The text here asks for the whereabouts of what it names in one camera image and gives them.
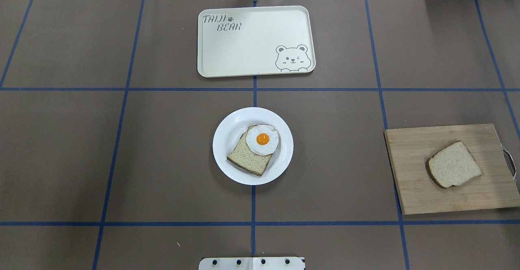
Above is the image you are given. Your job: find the wooden cutting board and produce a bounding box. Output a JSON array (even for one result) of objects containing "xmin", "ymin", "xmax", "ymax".
[{"xmin": 384, "ymin": 124, "xmax": 519, "ymax": 215}]

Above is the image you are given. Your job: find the white bread slice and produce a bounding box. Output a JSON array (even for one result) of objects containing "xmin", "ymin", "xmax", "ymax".
[{"xmin": 425, "ymin": 140, "xmax": 483, "ymax": 189}]

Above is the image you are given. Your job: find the cream bear-print tray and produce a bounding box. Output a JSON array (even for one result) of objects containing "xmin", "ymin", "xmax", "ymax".
[{"xmin": 197, "ymin": 5, "xmax": 316, "ymax": 78}]

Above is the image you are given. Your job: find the bread slice under egg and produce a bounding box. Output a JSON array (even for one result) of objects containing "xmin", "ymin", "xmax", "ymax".
[{"xmin": 226, "ymin": 125, "xmax": 273, "ymax": 176}]

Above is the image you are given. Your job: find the fried egg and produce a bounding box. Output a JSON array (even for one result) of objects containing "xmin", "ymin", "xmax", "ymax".
[{"xmin": 246, "ymin": 125, "xmax": 280, "ymax": 156}]

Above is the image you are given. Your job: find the metal cutting board handle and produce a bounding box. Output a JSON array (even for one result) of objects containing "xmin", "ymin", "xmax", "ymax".
[{"xmin": 501, "ymin": 143, "xmax": 517, "ymax": 179}]

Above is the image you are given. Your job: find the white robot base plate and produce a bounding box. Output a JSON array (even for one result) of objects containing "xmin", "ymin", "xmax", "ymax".
[{"xmin": 198, "ymin": 257, "xmax": 306, "ymax": 270}]

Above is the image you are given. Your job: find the white round plate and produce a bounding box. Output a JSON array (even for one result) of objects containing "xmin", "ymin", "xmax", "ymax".
[{"xmin": 213, "ymin": 107, "xmax": 294, "ymax": 185}]

